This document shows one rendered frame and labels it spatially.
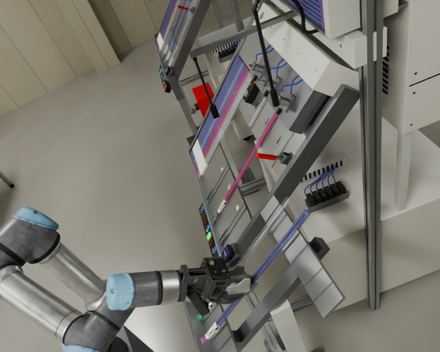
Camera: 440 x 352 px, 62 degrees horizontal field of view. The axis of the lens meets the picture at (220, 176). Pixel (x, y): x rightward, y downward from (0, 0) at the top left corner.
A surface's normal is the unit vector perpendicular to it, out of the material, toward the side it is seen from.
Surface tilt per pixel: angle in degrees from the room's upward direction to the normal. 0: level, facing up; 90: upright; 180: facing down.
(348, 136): 0
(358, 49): 90
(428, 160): 0
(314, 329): 0
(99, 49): 90
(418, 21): 90
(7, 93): 90
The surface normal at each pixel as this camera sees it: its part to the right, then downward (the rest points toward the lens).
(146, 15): 0.46, 0.52
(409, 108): 0.24, 0.63
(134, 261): -0.29, -0.68
